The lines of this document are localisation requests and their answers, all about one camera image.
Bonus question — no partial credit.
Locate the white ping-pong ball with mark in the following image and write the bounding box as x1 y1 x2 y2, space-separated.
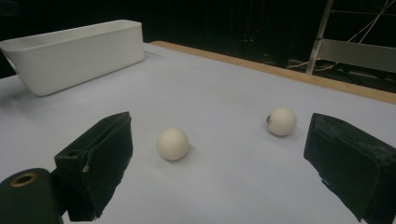
265 106 298 137

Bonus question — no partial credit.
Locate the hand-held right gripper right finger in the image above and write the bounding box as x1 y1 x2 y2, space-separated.
303 112 396 224

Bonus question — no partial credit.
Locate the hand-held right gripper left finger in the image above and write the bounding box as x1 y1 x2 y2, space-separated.
54 111 134 222

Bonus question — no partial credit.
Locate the plain white ping-pong ball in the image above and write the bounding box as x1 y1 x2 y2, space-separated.
156 127 191 161

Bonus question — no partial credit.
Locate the white plastic bin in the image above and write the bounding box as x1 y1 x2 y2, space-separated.
0 19 146 97

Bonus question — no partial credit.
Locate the white metal stand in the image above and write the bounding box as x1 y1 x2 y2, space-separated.
304 0 396 76

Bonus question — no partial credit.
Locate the white cable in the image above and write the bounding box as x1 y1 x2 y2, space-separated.
286 0 396 71

